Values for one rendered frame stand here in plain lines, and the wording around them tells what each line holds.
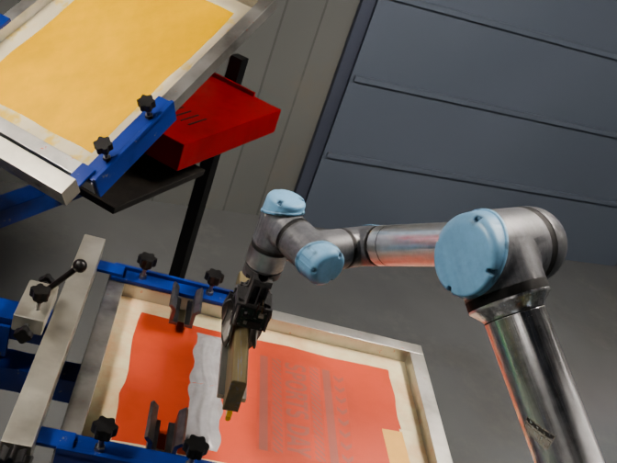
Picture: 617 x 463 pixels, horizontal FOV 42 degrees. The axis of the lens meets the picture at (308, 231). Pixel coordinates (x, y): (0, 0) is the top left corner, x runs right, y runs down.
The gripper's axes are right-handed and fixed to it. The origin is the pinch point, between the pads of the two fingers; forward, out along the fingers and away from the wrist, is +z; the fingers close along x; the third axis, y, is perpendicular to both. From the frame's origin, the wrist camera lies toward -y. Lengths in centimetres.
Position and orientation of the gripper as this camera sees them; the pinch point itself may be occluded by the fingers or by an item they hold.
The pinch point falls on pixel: (236, 341)
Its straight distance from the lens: 166.2
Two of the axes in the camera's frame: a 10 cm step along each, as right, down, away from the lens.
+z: -3.0, 8.4, 4.5
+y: 0.5, 4.8, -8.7
